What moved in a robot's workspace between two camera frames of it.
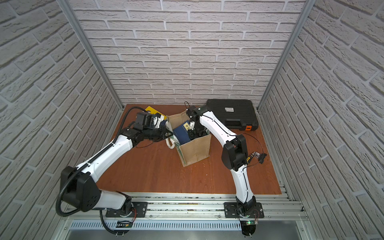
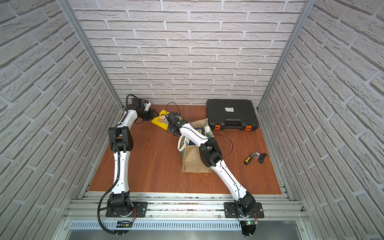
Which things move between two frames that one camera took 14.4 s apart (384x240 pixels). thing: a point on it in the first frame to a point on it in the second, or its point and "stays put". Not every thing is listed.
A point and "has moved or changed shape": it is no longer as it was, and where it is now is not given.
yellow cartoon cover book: (154, 111) has moved or changed shape
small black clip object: (262, 157) stays put
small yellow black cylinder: (248, 159) stays put
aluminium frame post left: (67, 5) stays put
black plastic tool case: (239, 114) stays put
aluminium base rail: (196, 207) stays put
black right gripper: (191, 134) to (170, 128)
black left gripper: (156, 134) to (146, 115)
